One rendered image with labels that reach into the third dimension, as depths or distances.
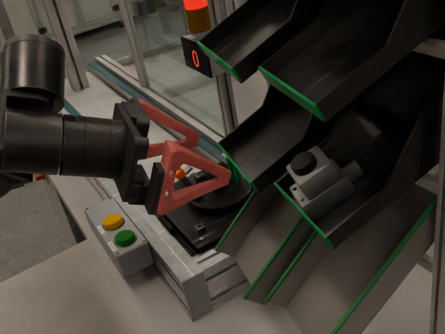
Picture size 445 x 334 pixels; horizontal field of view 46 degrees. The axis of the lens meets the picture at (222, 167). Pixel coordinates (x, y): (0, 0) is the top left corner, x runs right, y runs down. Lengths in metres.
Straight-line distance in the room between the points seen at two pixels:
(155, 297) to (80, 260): 0.24
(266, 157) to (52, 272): 0.65
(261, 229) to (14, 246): 2.24
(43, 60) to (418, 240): 0.46
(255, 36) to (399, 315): 0.55
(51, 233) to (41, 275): 1.73
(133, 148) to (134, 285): 0.67
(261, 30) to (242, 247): 0.38
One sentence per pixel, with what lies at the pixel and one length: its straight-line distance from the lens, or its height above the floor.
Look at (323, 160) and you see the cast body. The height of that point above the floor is 1.27.
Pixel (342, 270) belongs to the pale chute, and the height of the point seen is 1.07.
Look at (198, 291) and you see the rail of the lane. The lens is 0.96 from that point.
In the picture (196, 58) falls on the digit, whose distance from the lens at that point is 1.18.
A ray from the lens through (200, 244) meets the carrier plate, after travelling 0.98.
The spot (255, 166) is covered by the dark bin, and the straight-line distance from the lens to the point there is 0.74.
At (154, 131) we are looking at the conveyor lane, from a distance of 1.55.
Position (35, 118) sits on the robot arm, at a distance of 0.48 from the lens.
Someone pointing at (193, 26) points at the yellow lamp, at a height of 1.27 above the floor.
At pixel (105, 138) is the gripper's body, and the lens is 0.48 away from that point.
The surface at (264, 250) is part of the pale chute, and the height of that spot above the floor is 1.03.
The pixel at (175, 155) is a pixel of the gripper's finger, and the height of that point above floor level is 1.37.
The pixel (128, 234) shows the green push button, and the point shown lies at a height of 0.97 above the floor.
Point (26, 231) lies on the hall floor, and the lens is 3.06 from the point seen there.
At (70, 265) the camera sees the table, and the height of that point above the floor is 0.86.
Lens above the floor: 1.58
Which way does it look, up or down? 31 degrees down
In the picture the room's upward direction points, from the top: 11 degrees counter-clockwise
